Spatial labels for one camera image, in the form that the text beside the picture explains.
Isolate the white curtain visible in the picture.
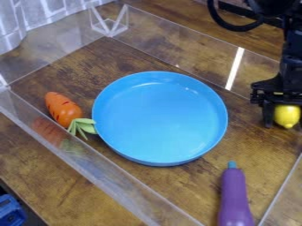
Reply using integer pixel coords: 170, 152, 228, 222
0, 0, 115, 55

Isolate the clear acrylic enclosure wall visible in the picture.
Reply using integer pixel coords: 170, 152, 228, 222
0, 0, 302, 226

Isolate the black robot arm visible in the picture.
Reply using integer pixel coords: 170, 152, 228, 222
248, 0, 302, 128

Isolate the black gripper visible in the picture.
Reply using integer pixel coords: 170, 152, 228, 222
250, 56, 302, 129

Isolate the yellow toy lemon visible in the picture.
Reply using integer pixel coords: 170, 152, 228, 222
274, 105, 298, 129

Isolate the dark wall baseboard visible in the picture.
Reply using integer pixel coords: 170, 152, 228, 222
218, 0, 282, 28

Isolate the orange toy carrot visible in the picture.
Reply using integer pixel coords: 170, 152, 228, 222
46, 92, 97, 139

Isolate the blue plastic object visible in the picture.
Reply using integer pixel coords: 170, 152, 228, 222
0, 194, 27, 226

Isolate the blue round tray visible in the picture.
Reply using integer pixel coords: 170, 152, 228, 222
93, 72, 228, 167

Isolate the black cable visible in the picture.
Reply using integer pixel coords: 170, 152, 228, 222
206, 0, 266, 33

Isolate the purple toy eggplant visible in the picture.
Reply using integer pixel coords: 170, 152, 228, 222
218, 161, 256, 226

